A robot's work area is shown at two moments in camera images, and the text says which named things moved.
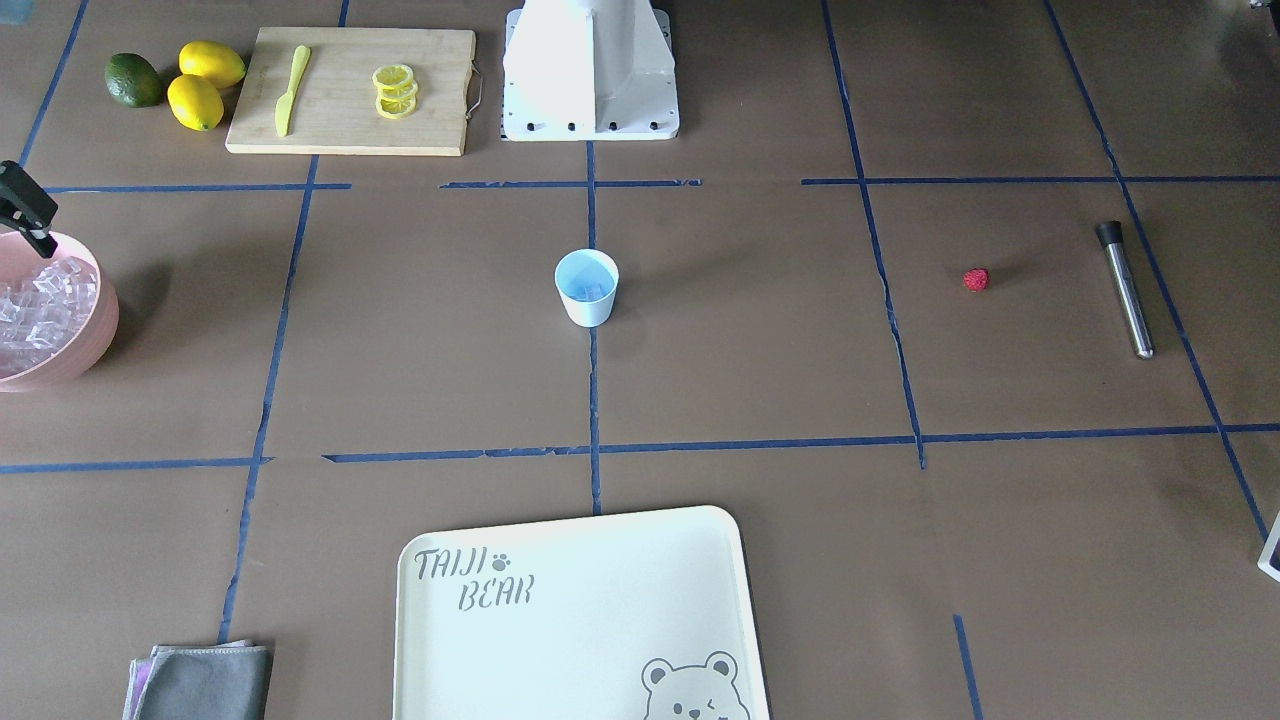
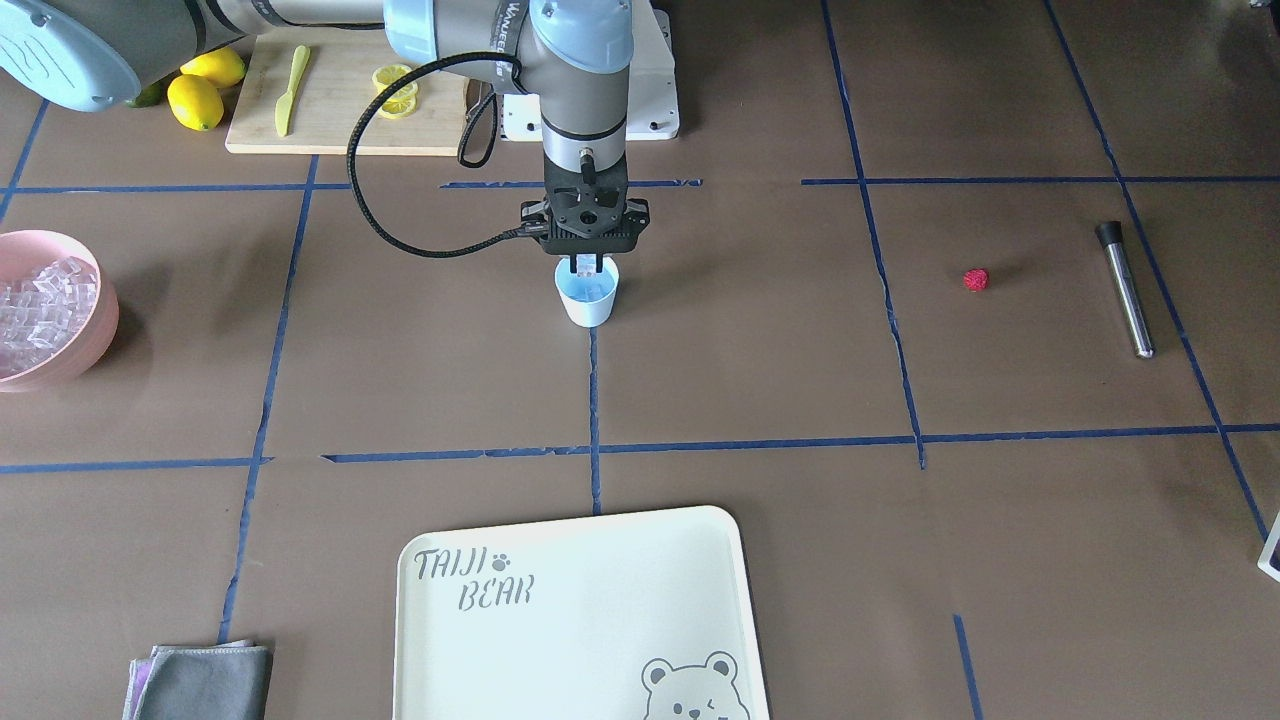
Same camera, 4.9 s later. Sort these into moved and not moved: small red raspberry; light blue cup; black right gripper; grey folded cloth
Moved: black right gripper
Not moved: grey folded cloth; small red raspberry; light blue cup
